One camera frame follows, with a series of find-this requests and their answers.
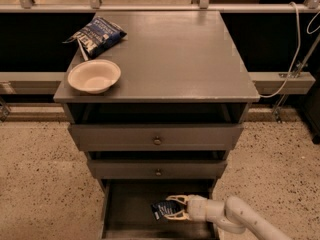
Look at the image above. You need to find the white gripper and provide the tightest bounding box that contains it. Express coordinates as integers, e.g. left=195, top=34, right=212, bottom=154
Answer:
left=165, top=195, right=208, bottom=221

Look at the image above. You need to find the dark blue rxbar wrapper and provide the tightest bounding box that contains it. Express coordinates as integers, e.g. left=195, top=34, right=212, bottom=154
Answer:
left=151, top=200, right=181, bottom=220

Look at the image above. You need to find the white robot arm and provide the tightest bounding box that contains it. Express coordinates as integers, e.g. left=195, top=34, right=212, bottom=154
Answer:
left=165, top=195, right=293, bottom=240

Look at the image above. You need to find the brass middle drawer knob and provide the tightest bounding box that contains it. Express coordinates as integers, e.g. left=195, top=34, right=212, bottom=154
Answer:
left=155, top=169, right=163, bottom=177

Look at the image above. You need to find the brass drawer knob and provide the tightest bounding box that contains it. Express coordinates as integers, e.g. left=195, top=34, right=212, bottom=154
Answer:
left=153, top=136, right=162, bottom=145
left=155, top=169, right=163, bottom=177

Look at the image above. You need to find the grey open bottom drawer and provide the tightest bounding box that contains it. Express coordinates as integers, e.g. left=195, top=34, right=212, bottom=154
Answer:
left=99, top=179, right=220, bottom=240

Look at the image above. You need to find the brass top drawer knob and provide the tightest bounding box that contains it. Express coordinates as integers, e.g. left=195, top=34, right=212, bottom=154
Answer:
left=153, top=136, right=162, bottom=145

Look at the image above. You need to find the grey wooden drawer cabinet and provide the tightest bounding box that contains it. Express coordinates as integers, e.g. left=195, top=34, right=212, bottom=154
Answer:
left=53, top=11, right=261, bottom=240

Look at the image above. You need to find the grey middle drawer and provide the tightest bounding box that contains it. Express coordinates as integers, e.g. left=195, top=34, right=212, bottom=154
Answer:
left=88, top=160, right=226, bottom=179

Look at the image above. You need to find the grey top drawer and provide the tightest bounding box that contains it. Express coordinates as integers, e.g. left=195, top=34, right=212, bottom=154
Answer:
left=69, top=124, right=243, bottom=151

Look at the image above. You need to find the white paper bowl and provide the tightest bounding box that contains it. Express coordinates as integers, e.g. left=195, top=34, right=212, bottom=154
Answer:
left=67, top=59, right=121, bottom=94

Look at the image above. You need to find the blue chip bag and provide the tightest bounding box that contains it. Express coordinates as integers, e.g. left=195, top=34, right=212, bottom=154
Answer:
left=65, top=16, right=127, bottom=60

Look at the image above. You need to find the white cable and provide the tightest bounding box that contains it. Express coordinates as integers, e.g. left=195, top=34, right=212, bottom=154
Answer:
left=259, top=2, right=320, bottom=100

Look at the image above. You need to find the metal railing frame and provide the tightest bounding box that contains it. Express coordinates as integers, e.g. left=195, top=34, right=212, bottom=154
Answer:
left=0, top=0, right=320, bottom=96

